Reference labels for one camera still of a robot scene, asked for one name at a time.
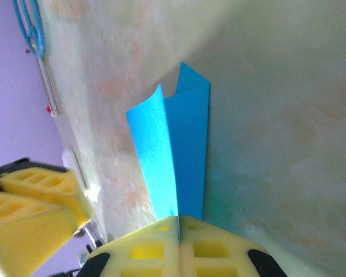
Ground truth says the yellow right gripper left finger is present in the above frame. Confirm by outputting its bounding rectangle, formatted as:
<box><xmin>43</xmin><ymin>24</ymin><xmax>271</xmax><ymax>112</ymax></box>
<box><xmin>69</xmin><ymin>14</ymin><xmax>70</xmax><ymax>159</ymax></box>
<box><xmin>77</xmin><ymin>215</ymin><xmax>180</xmax><ymax>277</ymax></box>

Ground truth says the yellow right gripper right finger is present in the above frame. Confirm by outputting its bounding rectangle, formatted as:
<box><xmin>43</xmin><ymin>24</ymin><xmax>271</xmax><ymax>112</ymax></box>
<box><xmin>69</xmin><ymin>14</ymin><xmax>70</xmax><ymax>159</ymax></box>
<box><xmin>178</xmin><ymin>215</ymin><xmax>289</xmax><ymax>277</ymax></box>

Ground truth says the blue cloth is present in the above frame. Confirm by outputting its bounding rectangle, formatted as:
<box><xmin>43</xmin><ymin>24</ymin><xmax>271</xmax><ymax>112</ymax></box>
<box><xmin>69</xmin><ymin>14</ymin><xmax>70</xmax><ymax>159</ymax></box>
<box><xmin>125</xmin><ymin>62</ymin><xmax>211</xmax><ymax>220</ymax></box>

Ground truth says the blue stethoscope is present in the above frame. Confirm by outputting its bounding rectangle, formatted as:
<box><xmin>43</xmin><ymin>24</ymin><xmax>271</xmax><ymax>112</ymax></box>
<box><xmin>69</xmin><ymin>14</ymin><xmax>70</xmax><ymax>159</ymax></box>
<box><xmin>11</xmin><ymin>0</ymin><xmax>61</xmax><ymax>118</ymax></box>

